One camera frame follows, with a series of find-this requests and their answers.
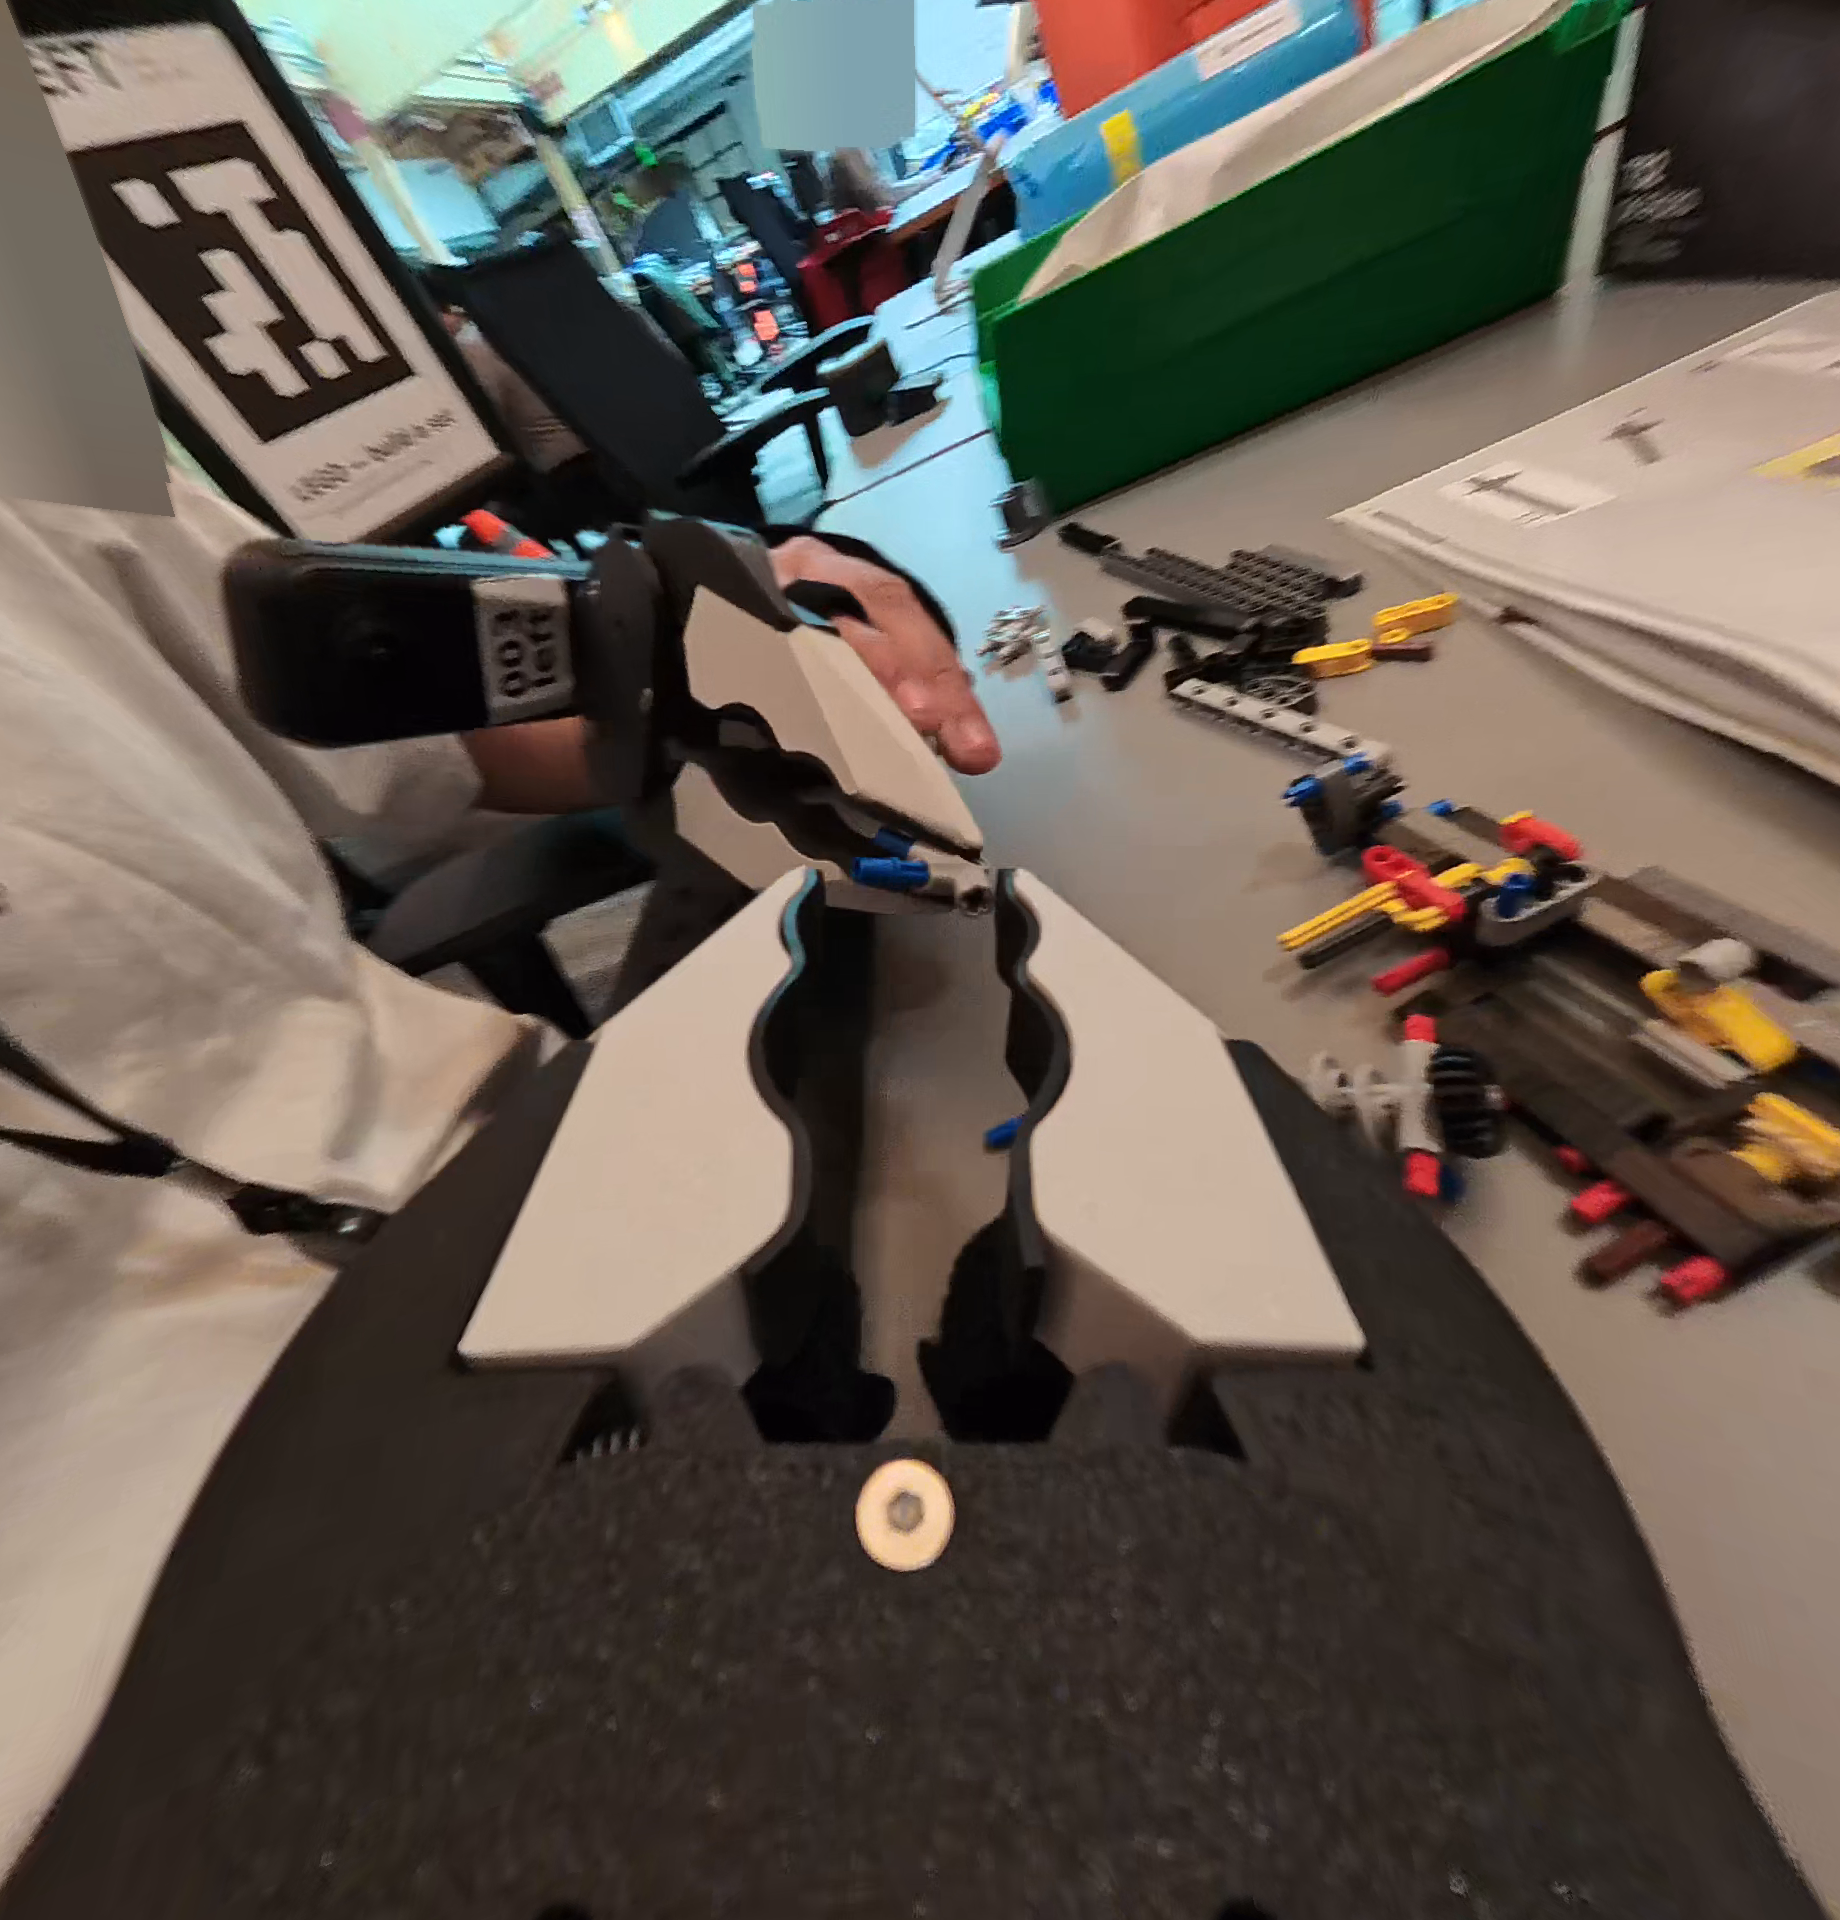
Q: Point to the small black lego pieces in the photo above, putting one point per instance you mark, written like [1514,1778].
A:
[1114,651]

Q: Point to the black framed marker sign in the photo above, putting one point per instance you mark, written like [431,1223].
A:
[259,301]

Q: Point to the black lego beam pile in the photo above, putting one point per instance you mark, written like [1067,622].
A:
[1250,576]

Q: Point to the small black device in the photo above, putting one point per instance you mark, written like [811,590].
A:
[883,391]

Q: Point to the small dark grey part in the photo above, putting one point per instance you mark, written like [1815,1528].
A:
[1022,511]

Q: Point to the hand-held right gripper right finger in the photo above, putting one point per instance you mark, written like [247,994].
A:
[1189,1200]

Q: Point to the orange carry bag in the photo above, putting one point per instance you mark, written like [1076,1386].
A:
[1130,45]

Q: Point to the grey lego connector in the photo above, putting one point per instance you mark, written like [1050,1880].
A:
[978,900]

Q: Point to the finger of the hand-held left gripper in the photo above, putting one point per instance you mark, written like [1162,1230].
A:
[845,720]
[724,811]

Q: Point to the lego chassis assembly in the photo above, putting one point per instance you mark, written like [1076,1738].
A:
[1550,900]

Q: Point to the brown lego axle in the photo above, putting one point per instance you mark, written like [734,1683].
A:
[1403,650]

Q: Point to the person's left hand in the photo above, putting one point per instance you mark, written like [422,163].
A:
[904,676]

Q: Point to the lego instruction booklet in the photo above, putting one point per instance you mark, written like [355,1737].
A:
[1684,600]

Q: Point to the blue foam roll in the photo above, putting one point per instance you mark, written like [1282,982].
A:
[1070,166]

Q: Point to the grey lego shock absorber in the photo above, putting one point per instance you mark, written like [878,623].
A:
[1469,1101]

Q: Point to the green plastic bin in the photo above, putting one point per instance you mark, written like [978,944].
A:
[1309,330]

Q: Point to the light grey lego axle pieces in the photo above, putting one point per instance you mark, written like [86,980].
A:
[1024,646]

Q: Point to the lego set box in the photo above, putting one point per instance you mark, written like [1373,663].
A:
[1760,135]

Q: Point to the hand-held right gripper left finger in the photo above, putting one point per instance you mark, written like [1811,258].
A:
[634,1185]

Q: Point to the yellow lego liftarm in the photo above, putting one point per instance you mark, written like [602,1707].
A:
[1418,610]
[1334,655]

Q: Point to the light grey lego beam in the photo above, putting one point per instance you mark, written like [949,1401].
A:
[1280,725]

